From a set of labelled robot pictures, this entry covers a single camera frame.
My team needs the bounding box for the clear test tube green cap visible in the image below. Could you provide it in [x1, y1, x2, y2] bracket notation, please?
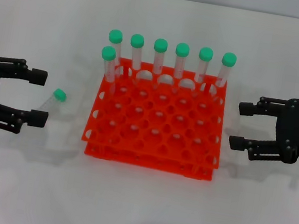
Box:
[191, 46, 215, 98]
[94, 45, 123, 97]
[147, 37, 170, 89]
[102, 28, 129, 79]
[169, 41, 192, 94]
[34, 84, 69, 117]
[123, 33, 149, 84]
[211, 51, 238, 100]

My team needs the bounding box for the orange test tube rack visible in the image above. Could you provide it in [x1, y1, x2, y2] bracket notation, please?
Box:
[77, 53, 235, 184]

